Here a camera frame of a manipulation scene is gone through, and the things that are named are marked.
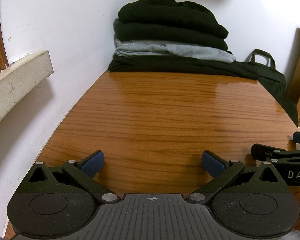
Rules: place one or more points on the black fleece garment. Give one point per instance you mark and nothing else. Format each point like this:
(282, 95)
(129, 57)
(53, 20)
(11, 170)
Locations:
(170, 12)

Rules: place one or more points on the beige window sill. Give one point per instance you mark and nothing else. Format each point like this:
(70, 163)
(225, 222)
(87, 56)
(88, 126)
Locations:
(15, 80)

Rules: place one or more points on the black flat bag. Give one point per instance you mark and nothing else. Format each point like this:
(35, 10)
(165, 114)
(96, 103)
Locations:
(177, 65)

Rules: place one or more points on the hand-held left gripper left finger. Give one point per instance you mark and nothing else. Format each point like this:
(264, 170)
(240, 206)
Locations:
(92, 163)

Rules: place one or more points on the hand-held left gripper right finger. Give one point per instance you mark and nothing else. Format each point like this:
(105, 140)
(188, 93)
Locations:
(212, 165)

